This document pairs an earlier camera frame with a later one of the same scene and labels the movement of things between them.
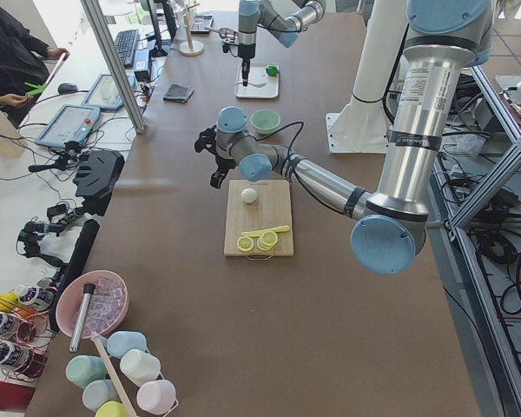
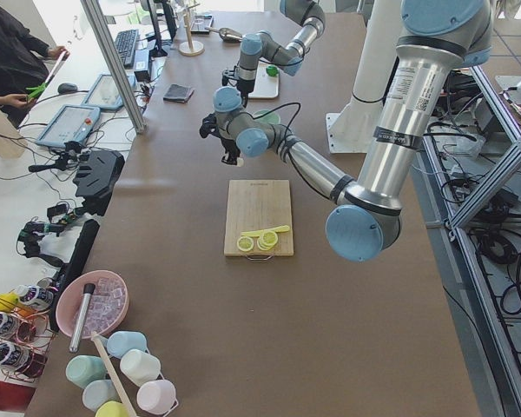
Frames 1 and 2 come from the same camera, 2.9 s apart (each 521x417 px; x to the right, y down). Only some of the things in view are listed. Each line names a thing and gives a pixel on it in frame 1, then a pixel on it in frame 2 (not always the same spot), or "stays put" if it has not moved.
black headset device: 97,175 stays put
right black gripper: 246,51 -> 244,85
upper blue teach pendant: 105,95 stays put
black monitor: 172,24 stays put
